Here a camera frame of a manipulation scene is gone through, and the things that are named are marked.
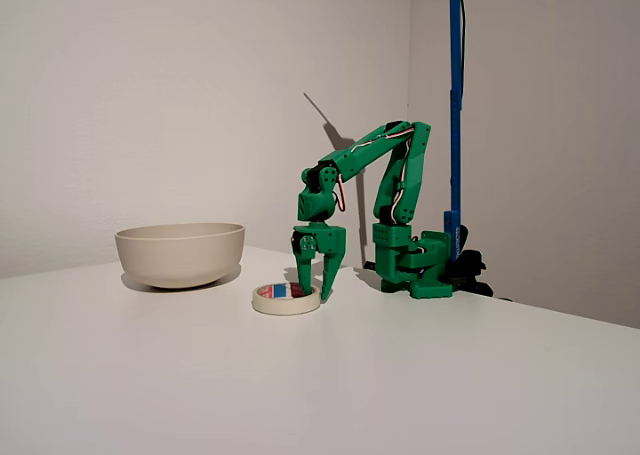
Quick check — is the white masking tape roll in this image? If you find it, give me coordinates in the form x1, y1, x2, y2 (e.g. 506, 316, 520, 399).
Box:
251, 282, 323, 317

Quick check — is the beige round bowl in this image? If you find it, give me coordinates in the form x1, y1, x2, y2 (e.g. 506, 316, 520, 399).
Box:
114, 222, 247, 290

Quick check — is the blue upright pole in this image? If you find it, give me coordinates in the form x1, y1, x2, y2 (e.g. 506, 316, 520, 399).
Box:
443, 0, 470, 264

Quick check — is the black cable on pole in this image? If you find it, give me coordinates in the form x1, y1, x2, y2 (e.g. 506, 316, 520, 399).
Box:
457, 0, 470, 97

